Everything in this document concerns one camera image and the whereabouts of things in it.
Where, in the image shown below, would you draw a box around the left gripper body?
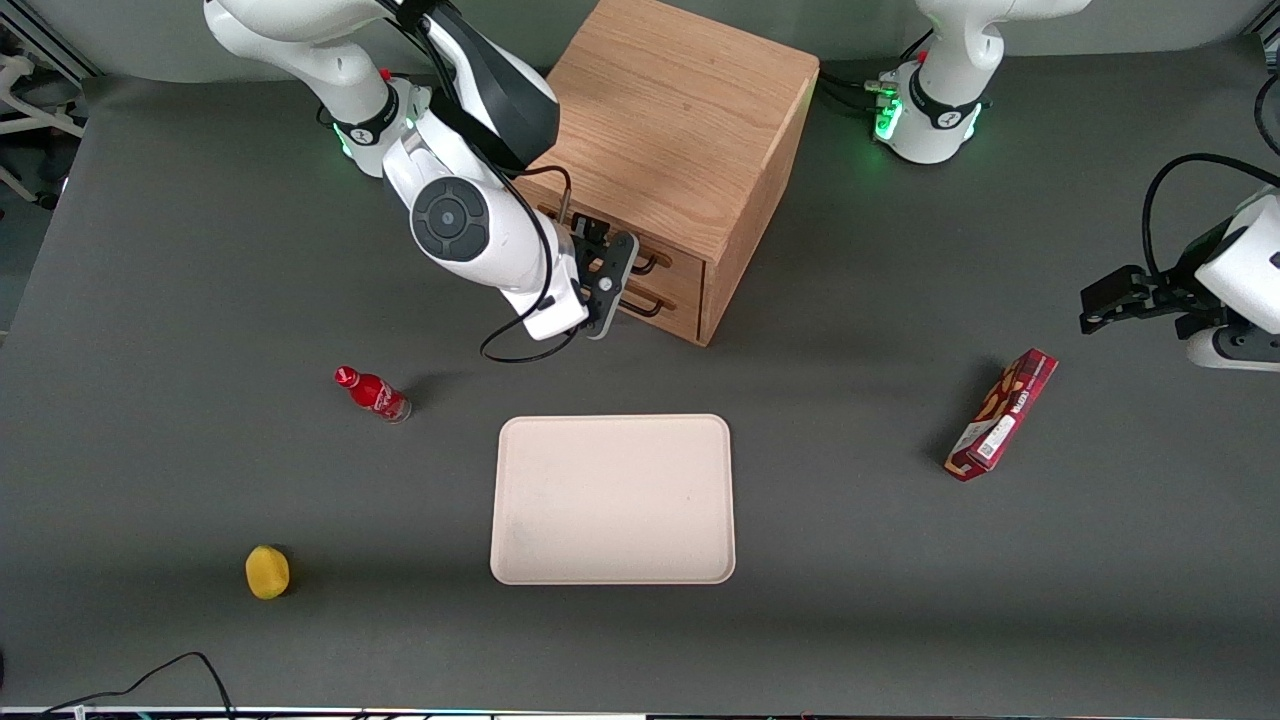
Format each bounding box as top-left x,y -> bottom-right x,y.
1196,192 -> 1280,336

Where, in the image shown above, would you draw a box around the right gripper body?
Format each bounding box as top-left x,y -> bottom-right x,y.
498,233 -> 593,342

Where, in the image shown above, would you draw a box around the wooden drawer cabinet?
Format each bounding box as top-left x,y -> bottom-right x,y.
487,0 -> 821,348

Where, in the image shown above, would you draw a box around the red cookie box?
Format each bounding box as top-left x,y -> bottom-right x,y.
944,348 -> 1060,483

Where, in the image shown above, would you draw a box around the red soda bottle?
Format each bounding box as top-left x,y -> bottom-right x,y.
334,365 -> 413,425

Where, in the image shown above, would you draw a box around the beige rectangular tray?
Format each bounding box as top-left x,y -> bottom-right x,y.
490,414 -> 737,586

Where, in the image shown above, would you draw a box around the yellow lemon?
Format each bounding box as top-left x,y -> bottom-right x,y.
245,544 -> 292,601

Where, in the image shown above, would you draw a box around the white chair base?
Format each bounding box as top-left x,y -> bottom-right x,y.
0,55 -> 89,209

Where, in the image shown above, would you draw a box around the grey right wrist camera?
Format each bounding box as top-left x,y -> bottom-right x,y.
583,231 -> 641,341

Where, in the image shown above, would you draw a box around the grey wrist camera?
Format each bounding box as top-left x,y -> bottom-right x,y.
1186,325 -> 1280,374
583,231 -> 641,341

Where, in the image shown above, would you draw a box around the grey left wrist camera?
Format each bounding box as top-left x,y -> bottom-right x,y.
1186,325 -> 1280,374

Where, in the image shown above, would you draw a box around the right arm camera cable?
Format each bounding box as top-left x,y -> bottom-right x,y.
420,90 -> 583,365

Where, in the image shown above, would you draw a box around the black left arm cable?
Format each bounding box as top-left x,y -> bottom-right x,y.
1143,153 -> 1280,283

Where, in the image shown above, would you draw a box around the black looped cable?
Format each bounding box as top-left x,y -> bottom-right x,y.
1254,70 -> 1280,157

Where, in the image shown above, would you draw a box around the black left base cables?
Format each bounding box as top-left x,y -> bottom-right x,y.
815,30 -> 936,119

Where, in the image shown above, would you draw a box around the thin black table cable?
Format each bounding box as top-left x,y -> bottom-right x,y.
40,652 -> 237,720

